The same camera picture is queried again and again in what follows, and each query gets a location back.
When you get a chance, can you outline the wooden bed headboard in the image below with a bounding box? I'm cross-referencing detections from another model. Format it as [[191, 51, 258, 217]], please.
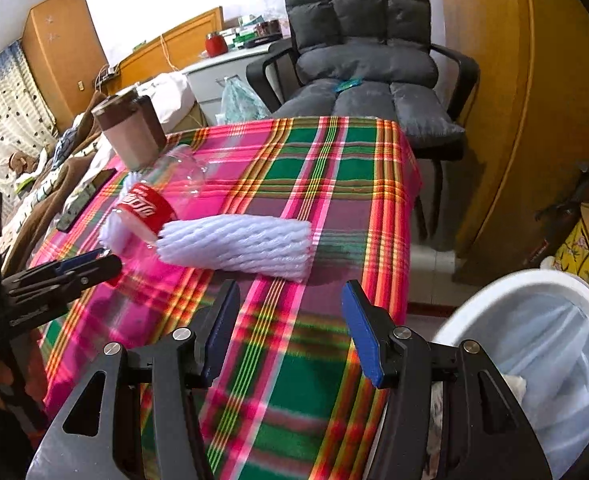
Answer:
[[114, 6, 225, 90]]

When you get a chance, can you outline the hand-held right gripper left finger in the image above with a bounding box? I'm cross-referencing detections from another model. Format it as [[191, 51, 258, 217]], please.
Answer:
[[24, 280, 242, 480]]

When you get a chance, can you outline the large wooden wardrobe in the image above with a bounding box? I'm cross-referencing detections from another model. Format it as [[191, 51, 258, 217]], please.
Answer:
[[434, 0, 589, 286]]

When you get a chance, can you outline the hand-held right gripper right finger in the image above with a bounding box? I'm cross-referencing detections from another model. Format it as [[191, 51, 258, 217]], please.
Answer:
[[341, 280, 555, 480]]

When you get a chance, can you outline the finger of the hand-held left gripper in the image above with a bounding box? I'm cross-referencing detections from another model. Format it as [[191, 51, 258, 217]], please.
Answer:
[[22, 248, 105, 276], [2, 254, 124, 312]]

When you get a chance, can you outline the white nightstand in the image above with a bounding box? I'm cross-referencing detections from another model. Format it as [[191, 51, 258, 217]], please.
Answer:
[[182, 42, 285, 126]]

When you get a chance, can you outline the brown blanket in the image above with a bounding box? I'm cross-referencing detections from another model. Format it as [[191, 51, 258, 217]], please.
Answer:
[[2, 91, 125, 266]]

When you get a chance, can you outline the clear plastic bottle red cap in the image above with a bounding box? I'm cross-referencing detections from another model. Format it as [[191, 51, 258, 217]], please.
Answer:
[[105, 144, 210, 288]]

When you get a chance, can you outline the wooden cabinet with star stickers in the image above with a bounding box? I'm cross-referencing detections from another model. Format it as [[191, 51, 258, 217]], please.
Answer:
[[22, 0, 110, 133]]

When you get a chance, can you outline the pink green plaid tablecloth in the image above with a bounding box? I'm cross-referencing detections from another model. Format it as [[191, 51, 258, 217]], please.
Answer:
[[29, 116, 422, 480]]

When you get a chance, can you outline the black smartphone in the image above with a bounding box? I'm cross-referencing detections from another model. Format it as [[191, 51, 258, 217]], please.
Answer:
[[56, 169, 118, 233]]

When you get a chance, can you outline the grey cushioned chair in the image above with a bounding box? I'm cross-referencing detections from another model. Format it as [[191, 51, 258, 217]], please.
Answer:
[[246, 0, 480, 241]]

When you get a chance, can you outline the red jar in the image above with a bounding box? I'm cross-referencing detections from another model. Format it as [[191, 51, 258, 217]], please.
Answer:
[[204, 32, 229, 57]]

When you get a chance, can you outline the black bag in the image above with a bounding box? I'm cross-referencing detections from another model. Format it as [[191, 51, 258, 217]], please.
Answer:
[[524, 162, 589, 267]]

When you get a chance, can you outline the white trash bin with liner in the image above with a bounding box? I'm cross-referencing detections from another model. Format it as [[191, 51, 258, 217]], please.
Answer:
[[431, 269, 589, 480]]

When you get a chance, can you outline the white dotted curtain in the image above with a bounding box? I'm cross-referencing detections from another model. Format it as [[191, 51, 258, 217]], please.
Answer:
[[0, 40, 58, 191]]

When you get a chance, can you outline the teal printed plastic bag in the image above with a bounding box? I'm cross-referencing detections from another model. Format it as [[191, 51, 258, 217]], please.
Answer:
[[218, 75, 271, 125]]

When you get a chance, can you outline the yellow floral box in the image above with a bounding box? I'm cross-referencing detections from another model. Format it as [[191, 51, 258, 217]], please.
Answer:
[[554, 217, 589, 288]]

